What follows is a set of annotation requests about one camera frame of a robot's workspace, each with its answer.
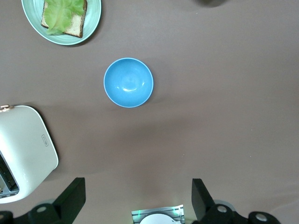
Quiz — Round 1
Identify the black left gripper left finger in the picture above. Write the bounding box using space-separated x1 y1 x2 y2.
0 177 86 224

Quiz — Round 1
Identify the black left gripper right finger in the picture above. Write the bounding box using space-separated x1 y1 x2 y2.
191 178 280 224

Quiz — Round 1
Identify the blue plastic bowl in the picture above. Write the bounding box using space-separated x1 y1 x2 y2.
103 57 154 108

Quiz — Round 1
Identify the cream white toaster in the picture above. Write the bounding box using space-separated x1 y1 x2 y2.
0 104 59 204

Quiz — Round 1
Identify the brown table cover mat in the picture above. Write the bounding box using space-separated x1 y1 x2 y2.
0 0 299 224

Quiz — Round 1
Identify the white bread slice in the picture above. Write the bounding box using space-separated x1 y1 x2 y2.
41 0 89 39

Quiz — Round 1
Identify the green lettuce leaf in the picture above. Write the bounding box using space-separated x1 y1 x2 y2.
43 0 85 36

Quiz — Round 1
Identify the green ribbed plate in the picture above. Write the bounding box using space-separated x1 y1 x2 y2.
21 0 102 46

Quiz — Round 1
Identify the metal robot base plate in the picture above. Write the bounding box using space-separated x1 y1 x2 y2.
131 204 185 224

